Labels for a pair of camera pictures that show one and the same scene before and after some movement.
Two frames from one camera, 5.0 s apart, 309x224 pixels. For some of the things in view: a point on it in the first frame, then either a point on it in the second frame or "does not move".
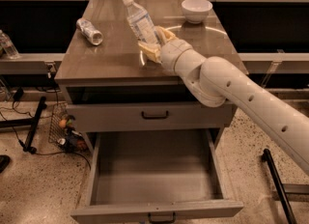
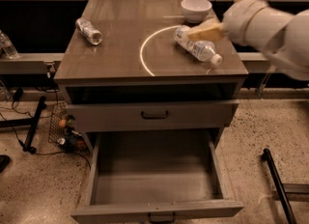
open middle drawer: [160, 176] does not move
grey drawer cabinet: [110, 87] does not move
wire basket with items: [63, 131] does not move
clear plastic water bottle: [140, 21] -> [200, 49]
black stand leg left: [27, 122] does not move
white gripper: [173, 53] -> [239, 21]
